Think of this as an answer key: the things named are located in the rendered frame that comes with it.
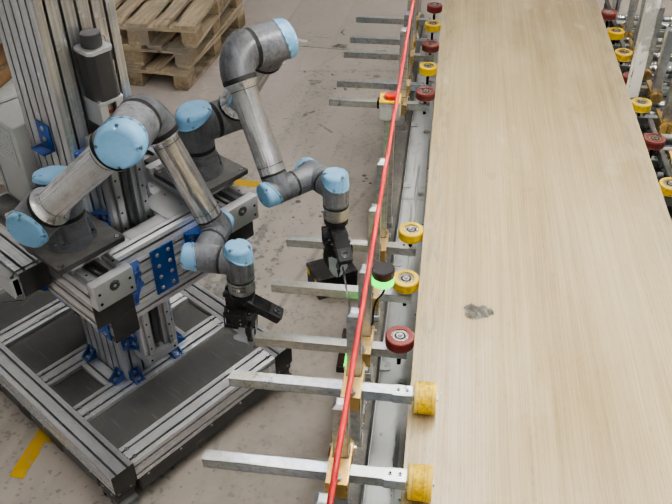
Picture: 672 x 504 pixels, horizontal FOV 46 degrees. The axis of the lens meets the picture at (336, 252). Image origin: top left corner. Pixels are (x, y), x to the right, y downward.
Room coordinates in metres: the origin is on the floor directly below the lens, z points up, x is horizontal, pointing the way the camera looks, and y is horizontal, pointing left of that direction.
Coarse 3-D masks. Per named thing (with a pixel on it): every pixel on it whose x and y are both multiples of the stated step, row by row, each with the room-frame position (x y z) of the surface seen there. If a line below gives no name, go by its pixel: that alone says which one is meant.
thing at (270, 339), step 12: (264, 336) 1.63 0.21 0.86; (276, 336) 1.63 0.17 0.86; (288, 336) 1.63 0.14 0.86; (300, 336) 1.63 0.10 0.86; (312, 336) 1.62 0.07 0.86; (300, 348) 1.60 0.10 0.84; (312, 348) 1.60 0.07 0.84; (324, 348) 1.59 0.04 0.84; (336, 348) 1.59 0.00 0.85; (372, 348) 1.57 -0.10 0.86; (384, 348) 1.57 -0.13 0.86
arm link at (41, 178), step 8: (48, 168) 1.90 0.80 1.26; (56, 168) 1.90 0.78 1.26; (64, 168) 1.90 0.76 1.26; (32, 176) 1.85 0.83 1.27; (40, 176) 1.84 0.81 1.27; (48, 176) 1.84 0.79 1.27; (56, 176) 1.84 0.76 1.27; (40, 184) 1.82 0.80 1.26; (72, 208) 1.83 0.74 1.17; (80, 208) 1.86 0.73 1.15; (72, 216) 1.83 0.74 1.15
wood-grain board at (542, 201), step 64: (448, 0) 4.12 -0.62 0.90; (512, 0) 4.11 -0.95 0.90; (576, 0) 4.09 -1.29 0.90; (448, 64) 3.33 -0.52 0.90; (512, 64) 3.32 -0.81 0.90; (576, 64) 3.31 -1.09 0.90; (448, 128) 2.74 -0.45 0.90; (512, 128) 2.73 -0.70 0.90; (576, 128) 2.73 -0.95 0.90; (448, 192) 2.29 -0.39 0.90; (512, 192) 2.28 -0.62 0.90; (576, 192) 2.28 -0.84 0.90; (640, 192) 2.27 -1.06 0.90; (448, 256) 1.93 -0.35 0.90; (512, 256) 1.93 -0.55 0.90; (576, 256) 1.92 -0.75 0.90; (640, 256) 1.92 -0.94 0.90; (448, 320) 1.64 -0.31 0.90; (512, 320) 1.64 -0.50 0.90; (576, 320) 1.63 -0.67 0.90; (640, 320) 1.63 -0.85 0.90; (448, 384) 1.40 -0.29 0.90; (512, 384) 1.39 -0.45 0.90; (576, 384) 1.39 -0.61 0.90; (640, 384) 1.39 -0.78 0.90; (448, 448) 1.19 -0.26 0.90; (512, 448) 1.19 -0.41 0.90; (576, 448) 1.19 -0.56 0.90; (640, 448) 1.19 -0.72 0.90
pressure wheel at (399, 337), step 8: (392, 328) 1.60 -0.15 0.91; (400, 328) 1.60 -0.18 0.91; (408, 328) 1.60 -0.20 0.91; (392, 336) 1.57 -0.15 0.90; (400, 336) 1.57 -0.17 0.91; (408, 336) 1.57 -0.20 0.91; (392, 344) 1.54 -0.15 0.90; (400, 344) 1.54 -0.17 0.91; (408, 344) 1.54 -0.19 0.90; (400, 352) 1.54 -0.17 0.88; (400, 360) 1.57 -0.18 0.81
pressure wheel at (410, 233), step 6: (408, 222) 2.11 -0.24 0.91; (414, 222) 2.11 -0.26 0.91; (402, 228) 2.07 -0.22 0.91; (408, 228) 2.07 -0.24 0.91; (414, 228) 2.08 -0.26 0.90; (420, 228) 2.07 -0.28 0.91; (402, 234) 2.05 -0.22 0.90; (408, 234) 2.04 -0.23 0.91; (414, 234) 2.04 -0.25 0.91; (420, 234) 2.04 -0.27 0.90; (402, 240) 2.04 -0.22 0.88; (408, 240) 2.03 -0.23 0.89; (414, 240) 2.03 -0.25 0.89; (420, 240) 2.04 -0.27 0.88
